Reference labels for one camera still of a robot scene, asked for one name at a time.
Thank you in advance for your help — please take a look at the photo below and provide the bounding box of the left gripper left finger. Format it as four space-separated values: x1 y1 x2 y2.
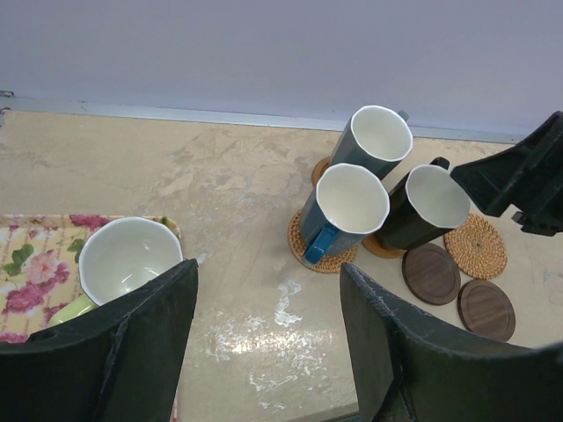
1 259 198 421

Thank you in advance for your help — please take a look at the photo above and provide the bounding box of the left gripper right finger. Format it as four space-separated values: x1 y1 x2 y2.
340 264 562 421

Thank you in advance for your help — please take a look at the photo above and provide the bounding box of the dark blue mug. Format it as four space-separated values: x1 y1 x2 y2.
300 163 390 256

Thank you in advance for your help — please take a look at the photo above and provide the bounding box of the floral serving tray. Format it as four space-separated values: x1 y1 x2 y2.
0 214 181 422

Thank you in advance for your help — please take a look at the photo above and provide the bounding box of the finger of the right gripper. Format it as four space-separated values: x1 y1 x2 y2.
450 142 528 216

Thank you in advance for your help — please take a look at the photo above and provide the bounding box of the green mug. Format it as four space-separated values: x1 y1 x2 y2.
48 216 183 328

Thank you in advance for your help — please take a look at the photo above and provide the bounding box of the woven rattan coaster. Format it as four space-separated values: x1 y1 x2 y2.
443 213 508 280
287 211 359 274

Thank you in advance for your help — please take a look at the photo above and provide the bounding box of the dark walnut coaster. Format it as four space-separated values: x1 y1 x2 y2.
457 280 516 342
401 244 461 305

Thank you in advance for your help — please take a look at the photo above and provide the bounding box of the black mug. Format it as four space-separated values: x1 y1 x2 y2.
375 156 471 251

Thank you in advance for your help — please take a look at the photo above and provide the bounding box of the light wooden coaster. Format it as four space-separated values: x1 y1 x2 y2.
311 156 330 186
362 235 406 259

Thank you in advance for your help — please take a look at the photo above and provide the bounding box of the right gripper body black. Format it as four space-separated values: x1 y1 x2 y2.
513 111 562 236

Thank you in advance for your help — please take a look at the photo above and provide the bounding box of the teal grey mug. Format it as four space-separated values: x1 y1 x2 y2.
329 105 413 180

